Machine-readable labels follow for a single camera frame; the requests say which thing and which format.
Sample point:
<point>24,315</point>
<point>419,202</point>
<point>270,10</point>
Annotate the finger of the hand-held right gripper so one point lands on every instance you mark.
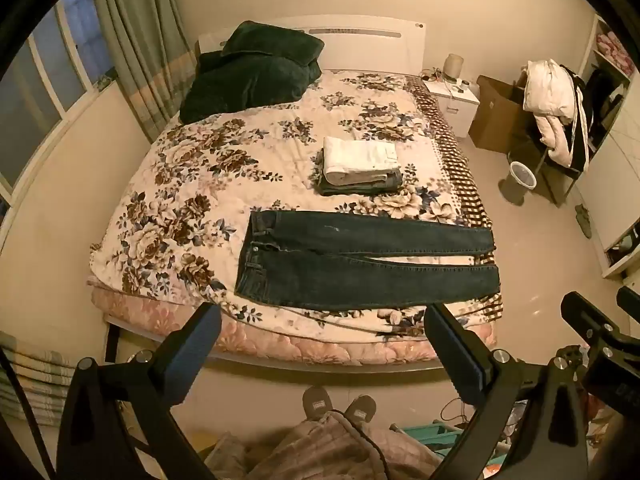
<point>631,302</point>
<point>590,321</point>

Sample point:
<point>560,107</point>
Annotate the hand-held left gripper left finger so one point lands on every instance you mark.
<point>192,346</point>

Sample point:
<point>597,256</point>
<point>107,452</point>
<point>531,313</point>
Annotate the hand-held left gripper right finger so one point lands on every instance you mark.
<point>457,356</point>

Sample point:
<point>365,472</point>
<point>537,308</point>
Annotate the dark blue jeans pants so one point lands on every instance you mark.
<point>310,270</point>

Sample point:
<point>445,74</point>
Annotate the folded dark pants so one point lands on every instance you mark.
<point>360,189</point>

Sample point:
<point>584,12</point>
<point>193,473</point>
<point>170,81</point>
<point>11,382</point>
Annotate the folded white pants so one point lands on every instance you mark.
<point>355,157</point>

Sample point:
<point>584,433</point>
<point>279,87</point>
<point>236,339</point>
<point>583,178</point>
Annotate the teal plastic basket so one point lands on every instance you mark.
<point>430,435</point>

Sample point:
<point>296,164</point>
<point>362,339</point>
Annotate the pink floral mattress pad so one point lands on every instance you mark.
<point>300,349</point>

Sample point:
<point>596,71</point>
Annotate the white wardrobe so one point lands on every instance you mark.
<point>612,195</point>

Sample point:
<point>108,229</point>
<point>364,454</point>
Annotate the person's grey slipper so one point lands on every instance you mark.
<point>316,402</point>
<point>361,409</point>

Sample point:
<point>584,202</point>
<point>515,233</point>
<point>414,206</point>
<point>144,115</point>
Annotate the chair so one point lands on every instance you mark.
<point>557,180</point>

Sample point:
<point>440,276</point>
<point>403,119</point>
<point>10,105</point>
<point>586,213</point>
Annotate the mesh trash bin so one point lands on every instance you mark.
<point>522,176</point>

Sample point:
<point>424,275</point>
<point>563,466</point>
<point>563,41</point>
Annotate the floral bed blanket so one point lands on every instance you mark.
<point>200,185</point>

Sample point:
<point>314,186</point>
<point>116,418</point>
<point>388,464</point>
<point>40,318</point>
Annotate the striped folded cloth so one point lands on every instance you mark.
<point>35,385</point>

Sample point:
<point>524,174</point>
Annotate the black garment with white stripe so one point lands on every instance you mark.
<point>580,125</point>

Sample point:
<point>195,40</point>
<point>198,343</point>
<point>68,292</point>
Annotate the black bag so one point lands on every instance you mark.
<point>602,95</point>

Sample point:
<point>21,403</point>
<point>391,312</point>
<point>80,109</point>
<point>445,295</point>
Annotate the brown cardboard box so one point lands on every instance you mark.
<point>495,115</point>

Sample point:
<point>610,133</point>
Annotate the white puffer jacket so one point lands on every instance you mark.
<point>550,90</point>

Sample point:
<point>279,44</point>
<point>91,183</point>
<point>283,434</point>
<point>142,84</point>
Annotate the white nightstand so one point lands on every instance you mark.
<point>457,107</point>

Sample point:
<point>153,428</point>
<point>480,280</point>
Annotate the pink floral bedding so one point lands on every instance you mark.
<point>612,47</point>

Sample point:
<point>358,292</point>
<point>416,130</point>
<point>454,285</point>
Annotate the dark green pillows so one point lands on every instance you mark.
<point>235,85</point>

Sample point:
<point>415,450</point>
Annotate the white table lamp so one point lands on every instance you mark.
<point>452,66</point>

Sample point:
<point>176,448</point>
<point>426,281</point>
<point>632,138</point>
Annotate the window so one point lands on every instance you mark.
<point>45,85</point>

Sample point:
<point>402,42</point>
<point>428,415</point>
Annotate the dark green pillow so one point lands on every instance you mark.
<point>270,42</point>

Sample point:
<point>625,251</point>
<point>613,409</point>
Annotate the green curtain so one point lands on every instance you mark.
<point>140,35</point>

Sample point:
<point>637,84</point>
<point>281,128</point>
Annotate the white bed headboard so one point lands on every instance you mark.
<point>360,50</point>

